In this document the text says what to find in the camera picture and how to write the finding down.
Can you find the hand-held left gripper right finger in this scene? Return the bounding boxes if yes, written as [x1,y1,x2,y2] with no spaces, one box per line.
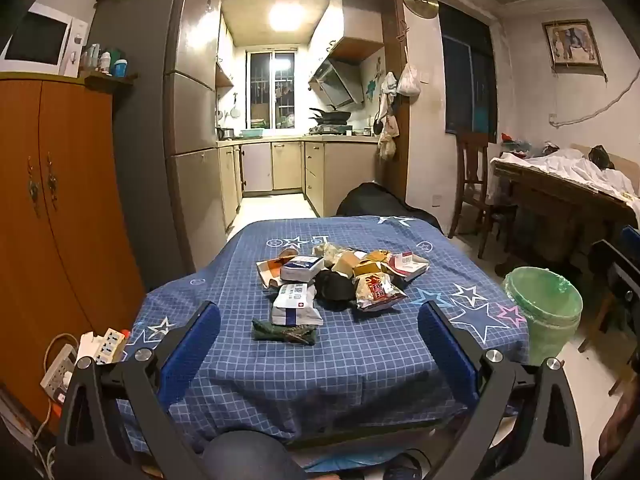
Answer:
[417,301,586,480]

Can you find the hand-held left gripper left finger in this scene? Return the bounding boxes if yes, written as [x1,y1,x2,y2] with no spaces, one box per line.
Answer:
[55,301,222,480]

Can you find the dark green patterned packet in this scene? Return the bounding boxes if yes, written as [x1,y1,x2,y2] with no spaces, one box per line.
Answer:
[251,319,318,346]

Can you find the white and red medicine box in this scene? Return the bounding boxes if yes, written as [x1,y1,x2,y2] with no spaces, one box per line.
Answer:
[387,252,431,282]

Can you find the orange and white carton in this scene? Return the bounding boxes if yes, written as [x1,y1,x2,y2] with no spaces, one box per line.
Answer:
[256,255,301,291]

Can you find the green trash bin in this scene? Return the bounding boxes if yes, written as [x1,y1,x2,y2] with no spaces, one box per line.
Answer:
[501,266,584,367]

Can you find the clear bag of grains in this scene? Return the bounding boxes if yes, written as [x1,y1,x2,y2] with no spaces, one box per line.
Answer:
[312,242,346,267]

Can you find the red and yellow snack bag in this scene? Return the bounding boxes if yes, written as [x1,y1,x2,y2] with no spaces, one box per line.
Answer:
[352,272,408,311]

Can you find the blue checkered star tablecloth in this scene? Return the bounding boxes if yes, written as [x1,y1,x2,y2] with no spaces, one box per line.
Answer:
[117,216,530,453]

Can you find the white blue-striped packet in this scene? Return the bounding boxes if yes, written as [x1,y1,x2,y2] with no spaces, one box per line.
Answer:
[271,282,325,326]

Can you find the golden wrapper packet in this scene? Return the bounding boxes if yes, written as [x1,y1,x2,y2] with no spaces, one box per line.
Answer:
[352,250,396,278]

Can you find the white and blue medicine box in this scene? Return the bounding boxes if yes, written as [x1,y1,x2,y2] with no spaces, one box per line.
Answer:
[280,255,326,283]

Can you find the black pouch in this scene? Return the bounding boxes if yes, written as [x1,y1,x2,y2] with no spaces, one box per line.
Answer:
[314,270,357,311]

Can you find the person's leg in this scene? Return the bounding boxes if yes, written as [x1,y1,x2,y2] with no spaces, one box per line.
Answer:
[202,430,306,480]

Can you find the brown cardboard box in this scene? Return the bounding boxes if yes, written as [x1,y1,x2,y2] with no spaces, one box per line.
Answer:
[332,251,366,276]

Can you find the black bag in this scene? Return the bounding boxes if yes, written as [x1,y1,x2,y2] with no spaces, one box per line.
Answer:
[336,182,443,233]

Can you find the dark wooden table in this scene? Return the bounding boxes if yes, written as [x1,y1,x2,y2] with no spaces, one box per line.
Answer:
[490,157,640,281]

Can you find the wooden-legged chair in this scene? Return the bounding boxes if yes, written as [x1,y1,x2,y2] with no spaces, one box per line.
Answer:
[577,225,640,396]

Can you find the dark wooden chair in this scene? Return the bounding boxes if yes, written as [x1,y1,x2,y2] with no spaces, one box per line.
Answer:
[447,130,518,260]

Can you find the orange wooden cabinet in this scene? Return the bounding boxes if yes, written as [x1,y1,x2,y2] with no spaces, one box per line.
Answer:
[0,72,148,431]

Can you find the beige lower kitchen cabinets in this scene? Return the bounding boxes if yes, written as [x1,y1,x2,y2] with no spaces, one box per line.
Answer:
[217,137,381,231]

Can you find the hanging beige bag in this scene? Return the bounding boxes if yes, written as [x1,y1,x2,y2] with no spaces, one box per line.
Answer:
[377,115,401,162]

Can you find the white cloth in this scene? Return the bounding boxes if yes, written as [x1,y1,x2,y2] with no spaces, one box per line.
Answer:
[492,147,640,206]

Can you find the grey refrigerator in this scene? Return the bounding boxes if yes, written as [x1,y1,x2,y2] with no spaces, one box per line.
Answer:
[87,0,228,286]

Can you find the dark bag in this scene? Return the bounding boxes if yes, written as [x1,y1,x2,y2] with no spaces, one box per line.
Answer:
[587,145,616,170]

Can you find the black wok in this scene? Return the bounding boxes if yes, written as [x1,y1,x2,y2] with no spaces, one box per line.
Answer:
[309,105,352,126]

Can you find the barred kitchen window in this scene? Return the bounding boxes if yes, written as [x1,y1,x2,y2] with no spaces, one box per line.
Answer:
[246,50,297,131]

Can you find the hanging white plastic bag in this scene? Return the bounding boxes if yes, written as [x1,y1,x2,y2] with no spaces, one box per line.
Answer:
[396,62,422,97]

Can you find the hanging white rag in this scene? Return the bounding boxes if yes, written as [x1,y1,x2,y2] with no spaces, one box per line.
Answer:
[379,72,398,111]

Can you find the dark window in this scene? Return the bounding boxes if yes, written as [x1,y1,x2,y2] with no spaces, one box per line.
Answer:
[437,2,498,136]

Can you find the steel range hood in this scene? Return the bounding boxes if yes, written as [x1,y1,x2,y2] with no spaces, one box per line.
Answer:
[308,57,365,110]

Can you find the framed elephant picture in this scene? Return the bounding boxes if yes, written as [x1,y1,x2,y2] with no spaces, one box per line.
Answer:
[541,19,603,70]

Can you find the upper kitchen cabinet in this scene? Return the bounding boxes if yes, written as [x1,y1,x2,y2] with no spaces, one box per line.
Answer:
[307,0,386,66]

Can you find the ceiling light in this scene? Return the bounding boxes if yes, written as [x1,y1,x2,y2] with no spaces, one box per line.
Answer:
[267,2,307,31]

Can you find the white microwave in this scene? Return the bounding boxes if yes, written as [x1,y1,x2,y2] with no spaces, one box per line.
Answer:
[0,2,88,78]

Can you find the round gold plate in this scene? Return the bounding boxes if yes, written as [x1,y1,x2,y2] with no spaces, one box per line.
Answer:
[401,0,438,20]

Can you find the white power strip red switch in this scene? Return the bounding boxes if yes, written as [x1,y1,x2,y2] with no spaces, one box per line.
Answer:
[75,329,132,365]

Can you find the white wall cable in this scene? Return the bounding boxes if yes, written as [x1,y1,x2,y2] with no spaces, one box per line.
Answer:
[547,67,640,128]

